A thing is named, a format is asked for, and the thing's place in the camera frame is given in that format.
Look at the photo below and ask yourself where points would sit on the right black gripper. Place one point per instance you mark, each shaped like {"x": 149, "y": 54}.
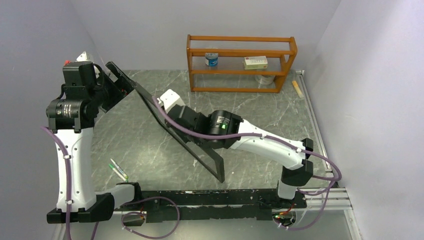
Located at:
{"x": 184, "y": 138}

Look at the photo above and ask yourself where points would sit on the green capped marker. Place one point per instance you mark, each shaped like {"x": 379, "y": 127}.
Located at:
{"x": 117, "y": 172}
{"x": 119, "y": 169}

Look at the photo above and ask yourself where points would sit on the small wooden stick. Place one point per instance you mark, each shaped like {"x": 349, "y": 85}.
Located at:
{"x": 297, "y": 89}

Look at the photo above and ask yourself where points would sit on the black wooden picture frame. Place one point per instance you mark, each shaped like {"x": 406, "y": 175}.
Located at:
{"x": 190, "y": 143}

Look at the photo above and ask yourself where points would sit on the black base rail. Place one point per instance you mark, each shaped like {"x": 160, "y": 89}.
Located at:
{"x": 168, "y": 205}

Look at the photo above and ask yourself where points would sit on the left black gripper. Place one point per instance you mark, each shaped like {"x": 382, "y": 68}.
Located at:
{"x": 121, "y": 87}

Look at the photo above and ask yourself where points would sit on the white red small box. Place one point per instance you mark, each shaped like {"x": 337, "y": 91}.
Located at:
{"x": 255, "y": 62}

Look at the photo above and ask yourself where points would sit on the blue white tape roll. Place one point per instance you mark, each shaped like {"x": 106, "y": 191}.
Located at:
{"x": 211, "y": 59}

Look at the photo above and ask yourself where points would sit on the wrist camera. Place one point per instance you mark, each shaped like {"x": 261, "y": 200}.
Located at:
{"x": 83, "y": 57}
{"x": 169, "y": 99}

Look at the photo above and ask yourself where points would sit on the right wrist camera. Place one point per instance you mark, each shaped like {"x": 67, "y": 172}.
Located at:
{"x": 169, "y": 99}

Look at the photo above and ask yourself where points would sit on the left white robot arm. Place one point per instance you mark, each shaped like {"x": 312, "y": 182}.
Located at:
{"x": 87, "y": 90}

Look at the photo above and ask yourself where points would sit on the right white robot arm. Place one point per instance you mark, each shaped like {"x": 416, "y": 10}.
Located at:
{"x": 226, "y": 130}

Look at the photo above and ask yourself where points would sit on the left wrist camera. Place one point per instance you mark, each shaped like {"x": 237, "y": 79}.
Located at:
{"x": 83, "y": 57}

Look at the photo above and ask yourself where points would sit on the orange wooden shelf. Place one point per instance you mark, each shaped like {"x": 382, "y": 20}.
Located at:
{"x": 279, "y": 51}

